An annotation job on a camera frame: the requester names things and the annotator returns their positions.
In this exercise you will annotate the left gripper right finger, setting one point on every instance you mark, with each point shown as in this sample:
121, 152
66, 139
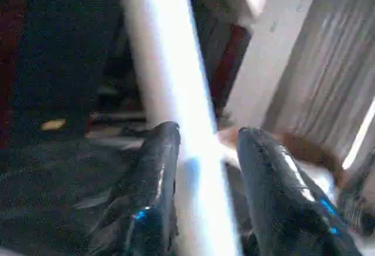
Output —
287, 203

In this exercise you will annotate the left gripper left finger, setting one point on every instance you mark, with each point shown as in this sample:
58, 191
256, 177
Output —
143, 197

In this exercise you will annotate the white plastic table leg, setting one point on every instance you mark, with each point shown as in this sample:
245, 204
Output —
176, 92

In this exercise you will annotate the black mat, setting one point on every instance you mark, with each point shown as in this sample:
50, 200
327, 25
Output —
53, 185

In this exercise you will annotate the grey curtain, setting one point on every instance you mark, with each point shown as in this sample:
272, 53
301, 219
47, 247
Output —
334, 62

